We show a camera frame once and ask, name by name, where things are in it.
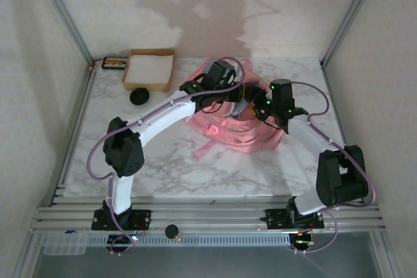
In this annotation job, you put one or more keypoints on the pink backpack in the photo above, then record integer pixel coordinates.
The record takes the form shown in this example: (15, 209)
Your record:
(247, 134)

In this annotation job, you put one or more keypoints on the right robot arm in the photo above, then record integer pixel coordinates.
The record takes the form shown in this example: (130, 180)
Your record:
(309, 134)

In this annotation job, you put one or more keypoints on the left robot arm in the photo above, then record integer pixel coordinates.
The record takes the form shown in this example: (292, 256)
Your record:
(163, 115)

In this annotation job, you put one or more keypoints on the white paper sheet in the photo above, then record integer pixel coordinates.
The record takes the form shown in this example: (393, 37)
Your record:
(148, 68)

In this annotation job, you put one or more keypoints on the black round plastic lid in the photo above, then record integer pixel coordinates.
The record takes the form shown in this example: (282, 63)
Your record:
(139, 96)

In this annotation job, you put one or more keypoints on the brown cardboard tray box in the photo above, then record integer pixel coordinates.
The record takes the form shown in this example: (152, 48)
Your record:
(128, 85)

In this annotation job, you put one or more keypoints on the black board with orange plugs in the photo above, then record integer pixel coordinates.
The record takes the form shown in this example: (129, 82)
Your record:
(114, 63)

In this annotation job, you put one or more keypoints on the black controller board green light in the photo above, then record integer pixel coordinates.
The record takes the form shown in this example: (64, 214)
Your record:
(301, 240)
(122, 240)

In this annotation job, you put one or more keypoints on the black round knob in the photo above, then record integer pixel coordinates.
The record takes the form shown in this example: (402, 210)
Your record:
(172, 232)

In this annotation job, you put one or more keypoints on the aluminium frame post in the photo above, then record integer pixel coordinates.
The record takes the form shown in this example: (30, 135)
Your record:
(352, 14)
(62, 11)

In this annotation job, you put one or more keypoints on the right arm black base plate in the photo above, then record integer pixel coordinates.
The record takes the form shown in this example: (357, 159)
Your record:
(275, 219)

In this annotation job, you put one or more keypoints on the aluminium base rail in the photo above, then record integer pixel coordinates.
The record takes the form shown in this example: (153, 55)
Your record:
(208, 216)

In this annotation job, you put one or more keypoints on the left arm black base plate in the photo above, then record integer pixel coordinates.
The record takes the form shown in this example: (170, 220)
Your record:
(143, 219)

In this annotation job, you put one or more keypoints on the aluminium frame lower strut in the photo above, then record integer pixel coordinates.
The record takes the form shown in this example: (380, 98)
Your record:
(386, 258)
(27, 258)

